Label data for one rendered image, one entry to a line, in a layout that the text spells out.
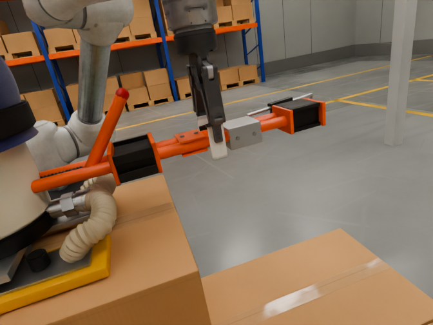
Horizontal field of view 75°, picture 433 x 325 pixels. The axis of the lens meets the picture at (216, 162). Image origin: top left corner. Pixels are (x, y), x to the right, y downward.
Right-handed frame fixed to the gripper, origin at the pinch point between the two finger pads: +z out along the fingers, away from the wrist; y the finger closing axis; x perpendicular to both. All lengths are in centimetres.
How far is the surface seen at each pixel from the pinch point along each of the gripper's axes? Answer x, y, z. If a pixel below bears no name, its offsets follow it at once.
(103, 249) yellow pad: -24.0, 10.5, 10.6
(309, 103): 21.0, 2.8, -3.3
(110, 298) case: -23.1, 19.4, 12.9
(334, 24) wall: 740, -898, -12
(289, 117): 15.3, 4.3, -1.9
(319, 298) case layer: 23, 3, 53
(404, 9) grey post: 227, -161, -19
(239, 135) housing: 4.7, 3.5, -0.6
